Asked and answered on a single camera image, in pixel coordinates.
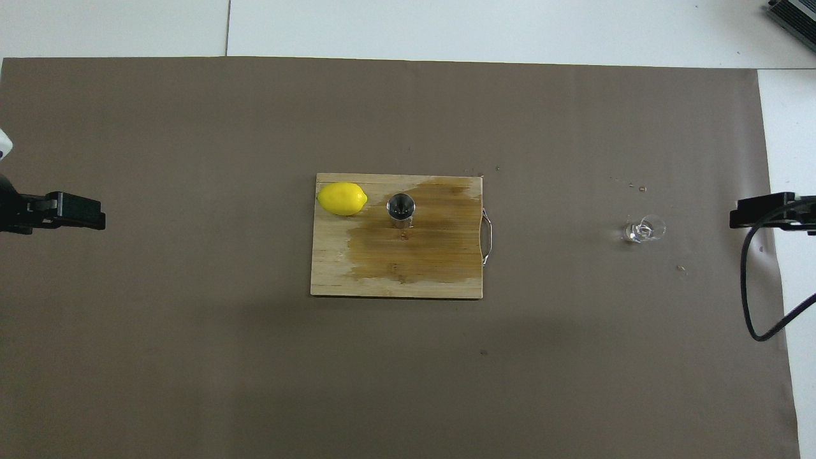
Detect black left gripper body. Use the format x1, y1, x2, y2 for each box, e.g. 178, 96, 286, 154
0, 173, 33, 235

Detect small clear glass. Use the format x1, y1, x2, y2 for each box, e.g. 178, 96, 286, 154
623, 215, 667, 244

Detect steel double jigger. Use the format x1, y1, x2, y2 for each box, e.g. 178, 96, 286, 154
386, 193, 417, 229

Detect brown paper table mat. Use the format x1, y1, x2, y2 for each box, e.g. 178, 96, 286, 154
0, 56, 801, 459

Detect grey finned metal device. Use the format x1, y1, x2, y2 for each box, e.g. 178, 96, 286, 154
767, 0, 816, 53

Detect yellow lemon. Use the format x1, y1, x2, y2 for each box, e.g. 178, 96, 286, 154
317, 182, 368, 217

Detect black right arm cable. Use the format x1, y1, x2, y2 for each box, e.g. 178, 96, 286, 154
740, 199, 816, 342

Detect wooden cutting board, metal handle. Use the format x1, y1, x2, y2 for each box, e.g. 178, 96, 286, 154
310, 173, 493, 300

